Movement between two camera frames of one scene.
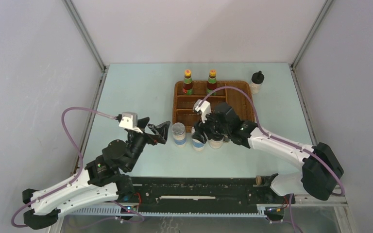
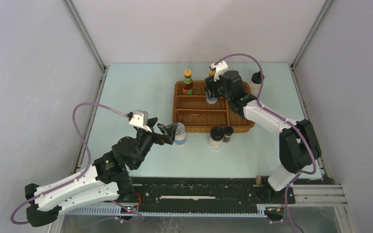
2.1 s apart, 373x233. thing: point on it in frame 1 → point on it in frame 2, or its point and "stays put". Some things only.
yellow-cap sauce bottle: [187, 86] stays put
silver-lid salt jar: [178, 129] stays put
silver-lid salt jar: [196, 145] → [212, 100]
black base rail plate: [204, 193] stays put
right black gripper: [200, 127] → [211, 84]
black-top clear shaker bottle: [257, 79] stays put
